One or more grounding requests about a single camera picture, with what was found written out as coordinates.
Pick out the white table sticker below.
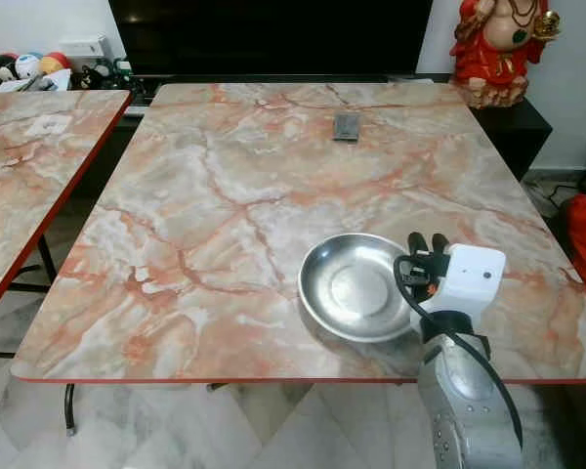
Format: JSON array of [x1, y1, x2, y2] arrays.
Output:
[[29, 114, 73, 137]]

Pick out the white power strip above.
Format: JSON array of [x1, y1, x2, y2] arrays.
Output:
[[61, 37, 113, 63]]

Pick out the black television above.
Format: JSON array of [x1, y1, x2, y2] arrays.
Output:
[[107, 0, 433, 77]]

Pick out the marble-top red-edged folding table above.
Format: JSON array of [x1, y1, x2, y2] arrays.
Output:
[[10, 82, 586, 437], [0, 90, 133, 323]]

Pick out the white blue round toy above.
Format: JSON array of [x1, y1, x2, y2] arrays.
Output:
[[15, 52, 44, 79]]

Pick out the small grey flat object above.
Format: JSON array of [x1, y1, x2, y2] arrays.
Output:
[[334, 111, 362, 142]]

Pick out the red buddha statue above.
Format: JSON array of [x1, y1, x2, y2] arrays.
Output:
[[449, 0, 561, 108]]

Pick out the shallow steel plate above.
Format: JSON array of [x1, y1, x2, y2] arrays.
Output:
[[298, 233, 427, 344]]

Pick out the black eared toy head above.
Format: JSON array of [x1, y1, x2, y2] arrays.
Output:
[[0, 54, 21, 83]]

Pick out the orange round toy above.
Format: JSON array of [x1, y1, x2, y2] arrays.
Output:
[[39, 51, 72, 76]]

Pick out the white papers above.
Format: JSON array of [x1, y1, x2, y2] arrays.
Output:
[[0, 74, 74, 93]]

